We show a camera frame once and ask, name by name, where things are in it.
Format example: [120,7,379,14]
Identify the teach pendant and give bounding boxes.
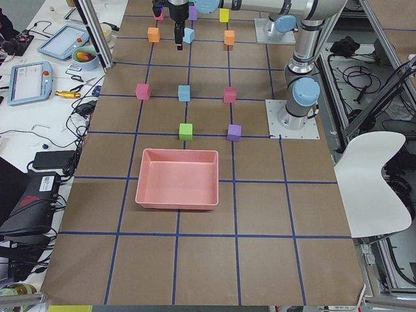
[7,61,53,106]
[37,25,90,60]

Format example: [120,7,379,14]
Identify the light blue block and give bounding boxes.
[177,85,190,102]
[183,27,195,44]

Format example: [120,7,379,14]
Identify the dark pink block left near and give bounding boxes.
[223,86,237,103]

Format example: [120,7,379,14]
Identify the white chair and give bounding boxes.
[334,131,411,238]

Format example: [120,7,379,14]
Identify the pink block left far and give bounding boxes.
[135,83,151,100]

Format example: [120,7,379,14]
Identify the pink tray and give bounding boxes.
[135,148,219,211]

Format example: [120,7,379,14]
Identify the orange block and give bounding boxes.
[147,27,161,43]
[224,30,235,46]

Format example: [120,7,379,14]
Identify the blue bowl with fruit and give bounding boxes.
[72,46,99,71]

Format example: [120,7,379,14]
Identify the purple block right side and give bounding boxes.
[188,6,198,21]

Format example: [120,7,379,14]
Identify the purple block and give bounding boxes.
[226,124,242,142]
[188,6,198,21]

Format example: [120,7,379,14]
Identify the yellow block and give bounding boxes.
[219,8,229,23]

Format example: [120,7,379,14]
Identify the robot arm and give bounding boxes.
[153,0,346,130]

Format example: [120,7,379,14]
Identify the pink block right far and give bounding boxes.
[153,10,164,21]

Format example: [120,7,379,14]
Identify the teach pendant far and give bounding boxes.
[37,25,90,60]

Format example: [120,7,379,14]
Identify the aluminium frame post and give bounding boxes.
[74,0,113,70]

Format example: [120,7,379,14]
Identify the orange block far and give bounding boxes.
[147,27,161,43]

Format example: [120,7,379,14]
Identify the purple block left side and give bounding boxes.
[226,124,242,142]

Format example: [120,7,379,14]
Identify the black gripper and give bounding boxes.
[168,0,189,51]

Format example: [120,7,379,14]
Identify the scissors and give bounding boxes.
[70,77,96,93]

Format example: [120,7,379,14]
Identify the black power adapter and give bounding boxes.
[32,150,75,170]

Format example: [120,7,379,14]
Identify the black mini computer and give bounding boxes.
[1,172,60,238]

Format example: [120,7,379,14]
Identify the green block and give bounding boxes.
[179,123,193,141]

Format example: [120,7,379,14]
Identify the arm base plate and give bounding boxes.
[265,99,320,140]
[254,15,296,46]

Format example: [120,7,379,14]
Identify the teach pendant near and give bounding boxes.
[7,61,53,106]

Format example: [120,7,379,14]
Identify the brass cylinder tool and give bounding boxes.
[55,91,81,99]

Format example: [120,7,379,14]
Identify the cream bowl with lemon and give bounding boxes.
[100,23,116,49]

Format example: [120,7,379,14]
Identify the orange block near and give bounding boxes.
[224,30,235,46]

